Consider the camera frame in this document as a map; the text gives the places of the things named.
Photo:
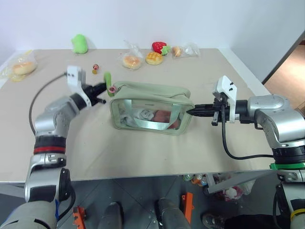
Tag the yellow pineapple bun toy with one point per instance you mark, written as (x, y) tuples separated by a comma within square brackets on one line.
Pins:
[(154, 58)]

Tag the long bread in plastic bag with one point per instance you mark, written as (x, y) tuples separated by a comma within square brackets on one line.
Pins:
[(23, 68)]

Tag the red strawberry plush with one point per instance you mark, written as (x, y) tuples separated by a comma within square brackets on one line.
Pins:
[(159, 47)]

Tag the dark trouser leg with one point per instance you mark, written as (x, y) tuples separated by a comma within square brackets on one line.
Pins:
[(247, 222)]

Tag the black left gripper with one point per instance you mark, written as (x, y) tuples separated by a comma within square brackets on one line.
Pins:
[(90, 91)]

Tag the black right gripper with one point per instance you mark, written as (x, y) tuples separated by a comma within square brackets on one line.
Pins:
[(218, 112)]

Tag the grey cloth inside pouch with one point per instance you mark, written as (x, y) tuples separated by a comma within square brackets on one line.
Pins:
[(144, 114)]

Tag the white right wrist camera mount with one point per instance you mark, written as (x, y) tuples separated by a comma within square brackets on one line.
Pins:
[(227, 87)]

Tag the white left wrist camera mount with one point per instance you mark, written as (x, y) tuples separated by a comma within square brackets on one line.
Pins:
[(72, 76)]

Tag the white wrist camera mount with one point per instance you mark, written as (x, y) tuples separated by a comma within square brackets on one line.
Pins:
[(72, 76), (227, 87)]

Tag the grey shoe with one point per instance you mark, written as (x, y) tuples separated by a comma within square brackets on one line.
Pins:
[(212, 221)]

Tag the green plush toy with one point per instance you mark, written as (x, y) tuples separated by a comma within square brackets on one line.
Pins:
[(79, 44)]

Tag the grey metal table bracket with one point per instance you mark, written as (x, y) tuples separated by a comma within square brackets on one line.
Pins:
[(228, 184)]

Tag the round bun in plastic bag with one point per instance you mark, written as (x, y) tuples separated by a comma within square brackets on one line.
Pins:
[(131, 60)]

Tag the colourful drink bottles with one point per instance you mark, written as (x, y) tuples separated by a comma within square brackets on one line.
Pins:
[(196, 179)]

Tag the green zip pouch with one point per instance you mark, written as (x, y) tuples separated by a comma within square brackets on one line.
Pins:
[(155, 93)]

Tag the red item inside pouch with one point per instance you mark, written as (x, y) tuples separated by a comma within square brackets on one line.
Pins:
[(162, 117)]

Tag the small bread in plastic bag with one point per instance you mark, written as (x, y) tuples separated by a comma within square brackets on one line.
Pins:
[(177, 50)]

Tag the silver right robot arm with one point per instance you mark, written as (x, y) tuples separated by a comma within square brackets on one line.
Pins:
[(274, 112)]

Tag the dark door frame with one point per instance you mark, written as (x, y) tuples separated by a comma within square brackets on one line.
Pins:
[(283, 58)]

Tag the orange clamp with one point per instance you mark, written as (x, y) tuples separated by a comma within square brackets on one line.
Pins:
[(79, 217), (187, 205)]

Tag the dark rounded shape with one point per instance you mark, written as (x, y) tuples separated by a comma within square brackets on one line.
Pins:
[(112, 215), (170, 213)]

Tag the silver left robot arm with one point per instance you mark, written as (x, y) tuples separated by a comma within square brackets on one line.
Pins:
[(54, 114)]

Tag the plastic bag with toys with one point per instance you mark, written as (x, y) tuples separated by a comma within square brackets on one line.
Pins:
[(234, 190)]

